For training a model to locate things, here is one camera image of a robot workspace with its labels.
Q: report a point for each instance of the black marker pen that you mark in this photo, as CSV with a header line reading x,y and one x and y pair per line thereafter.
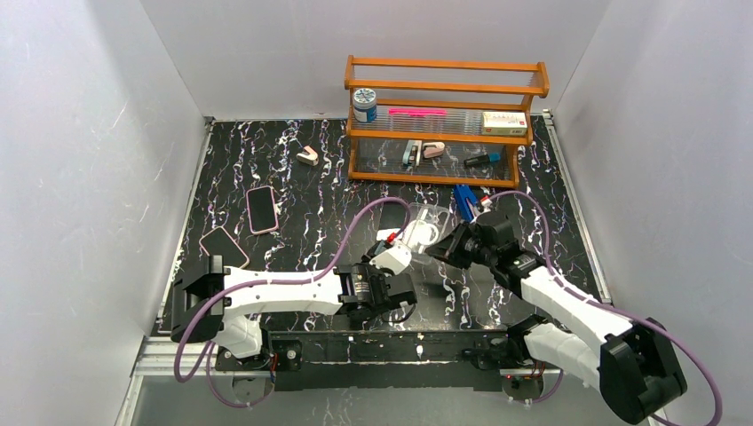
x,y
482,160

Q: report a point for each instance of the orange wooden shelf rack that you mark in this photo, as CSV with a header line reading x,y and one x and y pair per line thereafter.
x,y
465,89

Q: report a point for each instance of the blue phone case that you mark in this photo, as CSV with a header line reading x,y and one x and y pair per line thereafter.
x,y
466,202

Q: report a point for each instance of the pink utility knife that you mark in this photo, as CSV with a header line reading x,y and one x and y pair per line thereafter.
x,y
417,112

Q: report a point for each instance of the phone in beige case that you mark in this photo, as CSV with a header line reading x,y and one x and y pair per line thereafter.
x,y
218,242

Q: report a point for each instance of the pink white stapler on table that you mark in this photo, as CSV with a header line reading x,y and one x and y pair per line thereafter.
x,y
308,156

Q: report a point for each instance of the white cardboard box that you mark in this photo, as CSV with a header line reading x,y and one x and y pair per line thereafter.
x,y
504,123

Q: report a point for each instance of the blue jar with white lid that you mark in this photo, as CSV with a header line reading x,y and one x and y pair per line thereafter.
x,y
364,101

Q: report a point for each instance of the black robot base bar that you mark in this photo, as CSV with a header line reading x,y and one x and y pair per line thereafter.
x,y
481,360

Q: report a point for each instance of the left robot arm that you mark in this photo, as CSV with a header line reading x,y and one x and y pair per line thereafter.
x,y
218,303

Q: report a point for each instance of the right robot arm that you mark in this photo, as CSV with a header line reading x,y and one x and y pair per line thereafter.
x,y
633,367

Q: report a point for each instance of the phone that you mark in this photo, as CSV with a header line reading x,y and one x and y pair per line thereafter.
x,y
218,242
391,220
261,209
419,235

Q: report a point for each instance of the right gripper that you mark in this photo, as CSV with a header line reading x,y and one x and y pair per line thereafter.
x,y
454,249

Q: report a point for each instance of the light blue stapler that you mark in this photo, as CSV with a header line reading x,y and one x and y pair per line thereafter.
x,y
409,154

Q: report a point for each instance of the phone in pink case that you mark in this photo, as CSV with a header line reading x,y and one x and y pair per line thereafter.
x,y
261,209

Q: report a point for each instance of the clear magsafe phone case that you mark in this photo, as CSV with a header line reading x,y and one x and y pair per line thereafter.
x,y
424,214

